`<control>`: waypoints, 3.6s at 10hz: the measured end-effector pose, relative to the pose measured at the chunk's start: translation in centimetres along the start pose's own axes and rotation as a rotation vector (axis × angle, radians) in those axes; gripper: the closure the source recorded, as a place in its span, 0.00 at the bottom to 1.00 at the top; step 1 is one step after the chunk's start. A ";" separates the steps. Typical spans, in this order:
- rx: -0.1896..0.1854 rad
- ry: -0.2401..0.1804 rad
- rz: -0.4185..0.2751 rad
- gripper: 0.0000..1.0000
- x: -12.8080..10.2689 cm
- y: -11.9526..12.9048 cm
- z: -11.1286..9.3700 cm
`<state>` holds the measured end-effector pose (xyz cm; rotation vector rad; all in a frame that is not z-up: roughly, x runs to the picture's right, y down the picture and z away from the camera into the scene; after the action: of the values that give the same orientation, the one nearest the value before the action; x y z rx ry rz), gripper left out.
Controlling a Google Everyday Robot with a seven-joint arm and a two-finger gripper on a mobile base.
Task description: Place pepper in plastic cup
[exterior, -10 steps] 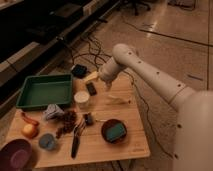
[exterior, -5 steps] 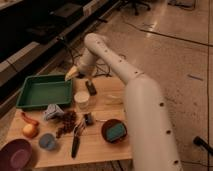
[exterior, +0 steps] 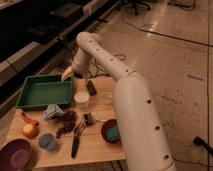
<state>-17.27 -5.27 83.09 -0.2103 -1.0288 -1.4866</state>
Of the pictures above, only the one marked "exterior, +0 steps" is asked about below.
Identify red chili pepper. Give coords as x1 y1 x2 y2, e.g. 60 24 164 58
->
21 112 39 126

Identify black office chair base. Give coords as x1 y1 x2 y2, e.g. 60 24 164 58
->
122 0 151 16

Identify green plastic tray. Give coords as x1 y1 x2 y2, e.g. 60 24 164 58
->
16 75 73 111

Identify yellow onion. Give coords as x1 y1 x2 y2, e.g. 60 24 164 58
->
22 124 38 138

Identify white plastic cup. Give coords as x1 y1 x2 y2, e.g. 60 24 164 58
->
74 91 90 109

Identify black handled knife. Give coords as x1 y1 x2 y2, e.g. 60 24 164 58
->
71 124 82 159

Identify blue round lid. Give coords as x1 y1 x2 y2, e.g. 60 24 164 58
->
39 133 57 151

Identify dried brown plant cluster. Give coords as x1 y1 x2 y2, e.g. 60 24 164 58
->
56 111 77 139

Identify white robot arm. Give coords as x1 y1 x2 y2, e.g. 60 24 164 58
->
61 32 177 171

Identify black object on floor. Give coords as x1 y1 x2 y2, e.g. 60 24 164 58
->
193 136 213 156

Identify small dark clip object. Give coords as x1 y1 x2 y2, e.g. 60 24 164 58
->
84 113 94 126

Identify dark bowl with blue sponge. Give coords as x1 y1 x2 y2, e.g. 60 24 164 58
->
101 119 120 143

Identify tangled black cables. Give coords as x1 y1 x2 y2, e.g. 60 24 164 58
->
56 33 128 79

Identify black remote control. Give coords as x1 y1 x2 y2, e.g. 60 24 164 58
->
86 80 97 96

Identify purple bowl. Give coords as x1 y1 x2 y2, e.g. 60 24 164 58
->
0 139 32 171

